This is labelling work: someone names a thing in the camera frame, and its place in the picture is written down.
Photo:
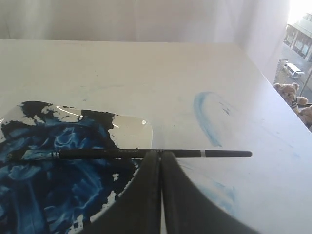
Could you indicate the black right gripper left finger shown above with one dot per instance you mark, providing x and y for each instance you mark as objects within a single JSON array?
[{"x": 138, "y": 210}]

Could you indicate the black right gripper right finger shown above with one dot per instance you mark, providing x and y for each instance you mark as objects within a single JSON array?
[{"x": 187, "y": 210}]

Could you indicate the black paintbrush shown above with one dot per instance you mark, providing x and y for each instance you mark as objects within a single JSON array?
[{"x": 32, "y": 155}]

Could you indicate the brown teddy bear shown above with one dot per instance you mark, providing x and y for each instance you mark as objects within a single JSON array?
[
  {"x": 305, "y": 115},
  {"x": 289, "y": 93}
]

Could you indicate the white parked van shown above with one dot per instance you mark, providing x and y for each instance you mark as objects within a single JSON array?
[{"x": 293, "y": 71}]

